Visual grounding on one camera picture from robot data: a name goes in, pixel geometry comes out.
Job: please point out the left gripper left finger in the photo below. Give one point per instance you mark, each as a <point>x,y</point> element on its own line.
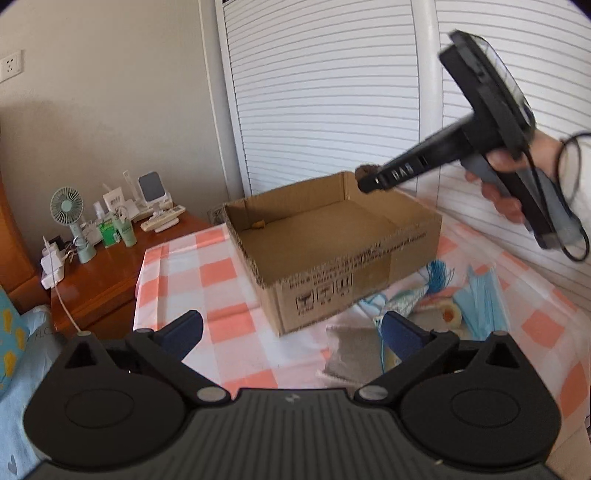
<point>162,352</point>

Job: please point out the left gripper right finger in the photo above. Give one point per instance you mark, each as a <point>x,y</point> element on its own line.
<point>423,354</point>

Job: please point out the cream knitted scrunchie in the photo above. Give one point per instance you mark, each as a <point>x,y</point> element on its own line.
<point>441,315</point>

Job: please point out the blue patterned sachet with tassel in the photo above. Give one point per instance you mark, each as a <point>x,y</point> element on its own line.
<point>433,279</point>

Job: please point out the grey sachet pouch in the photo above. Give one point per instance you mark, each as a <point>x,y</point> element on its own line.
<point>354,357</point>

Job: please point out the blue surgical masks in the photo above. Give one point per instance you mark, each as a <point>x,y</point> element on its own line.
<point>482,304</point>

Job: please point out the brown knitted scrunchie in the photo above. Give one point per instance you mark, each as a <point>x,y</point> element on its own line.
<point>366,170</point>

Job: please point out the person right hand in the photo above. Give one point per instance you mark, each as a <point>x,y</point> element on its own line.
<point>544,151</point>

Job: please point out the wooden nightstand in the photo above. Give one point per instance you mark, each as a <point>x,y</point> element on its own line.
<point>99,296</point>

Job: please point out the pink checkered tablecloth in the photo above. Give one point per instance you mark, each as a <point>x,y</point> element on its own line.
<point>184,271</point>

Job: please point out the green tube bottle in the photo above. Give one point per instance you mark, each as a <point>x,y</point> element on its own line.
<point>124,226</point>

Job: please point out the green box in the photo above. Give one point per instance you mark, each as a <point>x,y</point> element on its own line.
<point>109,233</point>

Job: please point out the white remote control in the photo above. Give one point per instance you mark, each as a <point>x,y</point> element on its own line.
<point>162,219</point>

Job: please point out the white power strip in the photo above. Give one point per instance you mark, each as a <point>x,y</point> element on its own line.
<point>52,264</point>

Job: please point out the brown cardboard box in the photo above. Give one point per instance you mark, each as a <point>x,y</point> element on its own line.
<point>326,245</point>

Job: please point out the wooden headboard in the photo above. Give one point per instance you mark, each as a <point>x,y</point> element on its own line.
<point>20,278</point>

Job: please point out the yellow blue snack bag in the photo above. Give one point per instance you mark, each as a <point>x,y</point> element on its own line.
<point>14,335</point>

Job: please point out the phone stand with tablet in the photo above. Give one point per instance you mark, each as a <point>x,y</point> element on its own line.
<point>153,196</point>

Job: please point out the white labelled box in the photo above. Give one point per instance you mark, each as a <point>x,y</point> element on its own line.
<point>114,199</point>

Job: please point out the green desk fan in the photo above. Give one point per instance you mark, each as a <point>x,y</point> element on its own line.
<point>66,208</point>

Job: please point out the blue bed sheet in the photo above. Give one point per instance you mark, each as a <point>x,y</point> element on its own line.
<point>44,345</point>

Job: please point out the wall power outlet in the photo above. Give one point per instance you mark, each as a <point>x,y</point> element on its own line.
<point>11,66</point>

